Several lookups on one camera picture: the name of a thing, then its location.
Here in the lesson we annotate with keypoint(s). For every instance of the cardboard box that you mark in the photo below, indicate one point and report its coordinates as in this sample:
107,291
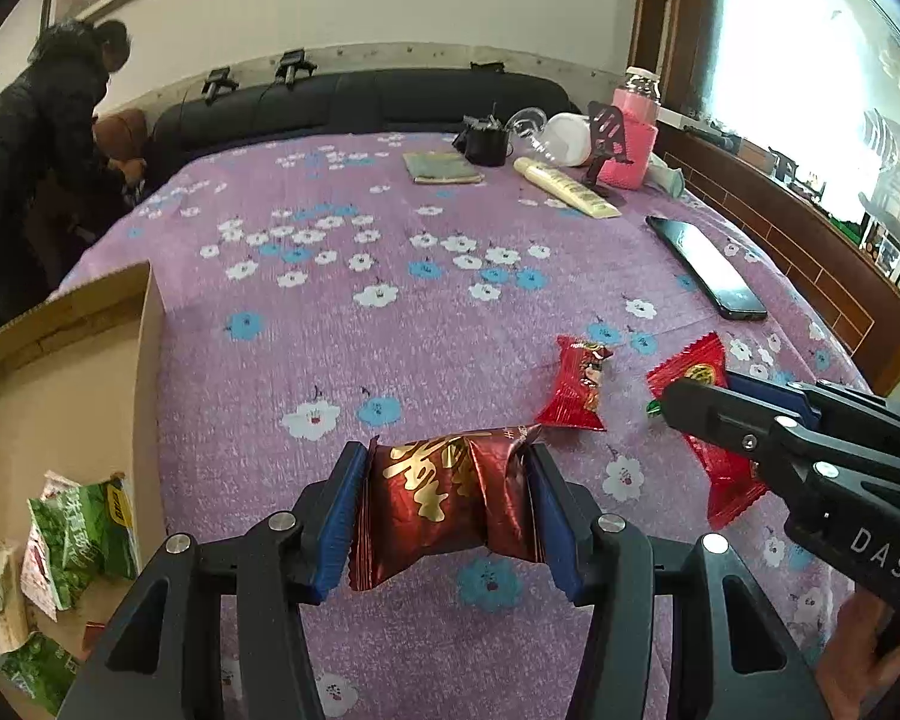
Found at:
67,390

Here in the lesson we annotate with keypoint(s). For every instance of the black leather sofa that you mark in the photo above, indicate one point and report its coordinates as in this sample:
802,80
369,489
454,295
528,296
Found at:
345,105

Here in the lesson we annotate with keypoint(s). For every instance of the green notebook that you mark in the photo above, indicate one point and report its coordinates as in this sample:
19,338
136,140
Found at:
442,167

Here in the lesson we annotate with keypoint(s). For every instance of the black cup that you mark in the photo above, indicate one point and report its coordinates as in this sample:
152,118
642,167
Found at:
484,142

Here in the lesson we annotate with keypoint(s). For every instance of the clear glass bulb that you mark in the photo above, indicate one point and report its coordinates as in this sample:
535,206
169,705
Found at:
526,131

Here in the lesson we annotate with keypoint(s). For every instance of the dark red gold-print packet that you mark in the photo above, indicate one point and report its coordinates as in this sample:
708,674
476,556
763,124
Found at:
435,502

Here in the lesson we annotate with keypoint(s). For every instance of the wooden window frame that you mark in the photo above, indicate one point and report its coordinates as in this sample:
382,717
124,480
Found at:
682,15

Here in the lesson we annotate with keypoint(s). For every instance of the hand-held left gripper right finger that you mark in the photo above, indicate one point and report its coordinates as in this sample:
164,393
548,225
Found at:
551,517

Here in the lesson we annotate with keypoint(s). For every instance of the green pea snack packet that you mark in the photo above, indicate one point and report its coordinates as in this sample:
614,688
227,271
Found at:
82,540

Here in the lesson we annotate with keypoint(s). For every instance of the cream tube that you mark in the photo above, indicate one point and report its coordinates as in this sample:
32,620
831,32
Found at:
566,189

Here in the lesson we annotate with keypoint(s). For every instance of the person's right hand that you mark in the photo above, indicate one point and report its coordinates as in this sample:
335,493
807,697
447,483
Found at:
855,660

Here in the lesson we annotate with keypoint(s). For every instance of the bright red snack packet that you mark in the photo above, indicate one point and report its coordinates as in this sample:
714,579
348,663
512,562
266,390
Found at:
727,476

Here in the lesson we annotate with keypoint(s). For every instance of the white round jar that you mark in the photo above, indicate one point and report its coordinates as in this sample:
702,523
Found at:
568,139

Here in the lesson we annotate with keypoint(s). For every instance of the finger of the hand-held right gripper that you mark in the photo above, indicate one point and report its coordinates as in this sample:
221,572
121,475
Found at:
765,394
712,412

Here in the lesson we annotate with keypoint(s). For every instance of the black smartphone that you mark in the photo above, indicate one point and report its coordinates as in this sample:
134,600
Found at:
709,270

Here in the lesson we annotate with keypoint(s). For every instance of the brown armchair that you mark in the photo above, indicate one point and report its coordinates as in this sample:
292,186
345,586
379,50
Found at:
120,135

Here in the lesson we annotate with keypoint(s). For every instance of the pink bottle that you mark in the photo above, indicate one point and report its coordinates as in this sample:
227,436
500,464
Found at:
641,135

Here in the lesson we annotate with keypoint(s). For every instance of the spare black gripper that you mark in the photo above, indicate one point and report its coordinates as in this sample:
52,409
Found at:
294,67
221,84

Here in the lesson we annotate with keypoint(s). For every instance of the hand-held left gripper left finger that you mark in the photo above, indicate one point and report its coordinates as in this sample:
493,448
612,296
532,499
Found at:
337,517

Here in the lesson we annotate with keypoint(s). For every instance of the red picture snack packet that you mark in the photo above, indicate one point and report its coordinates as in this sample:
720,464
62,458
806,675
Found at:
577,386

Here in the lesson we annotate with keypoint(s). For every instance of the black perforated stand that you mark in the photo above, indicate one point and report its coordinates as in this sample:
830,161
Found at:
607,135

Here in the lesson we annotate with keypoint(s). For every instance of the purple floral blanket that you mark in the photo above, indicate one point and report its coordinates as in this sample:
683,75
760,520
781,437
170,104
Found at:
420,315

